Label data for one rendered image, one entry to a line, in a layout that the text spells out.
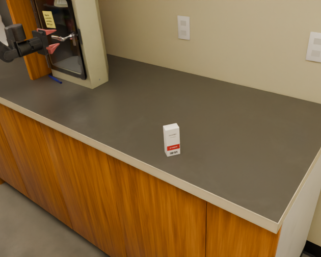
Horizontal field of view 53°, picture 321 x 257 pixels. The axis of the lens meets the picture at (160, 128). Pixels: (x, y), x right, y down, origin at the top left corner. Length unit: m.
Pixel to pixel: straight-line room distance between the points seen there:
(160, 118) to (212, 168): 0.37
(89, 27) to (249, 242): 1.11
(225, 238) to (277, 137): 0.40
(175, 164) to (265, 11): 0.76
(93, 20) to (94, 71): 0.24
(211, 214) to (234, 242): 0.12
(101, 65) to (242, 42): 0.68
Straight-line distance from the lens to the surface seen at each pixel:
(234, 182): 1.01
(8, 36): 1.46
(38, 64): 1.87
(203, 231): 1.16
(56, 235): 2.22
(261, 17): 1.48
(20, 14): 1.79
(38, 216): 2.38
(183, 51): 1.72
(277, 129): 1.27
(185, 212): 1.15
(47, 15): 1.67
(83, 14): 1.54
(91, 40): 1.58
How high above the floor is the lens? 1.62
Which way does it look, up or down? 33 degrees down
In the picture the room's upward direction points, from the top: 4 degrees counter-clockwise
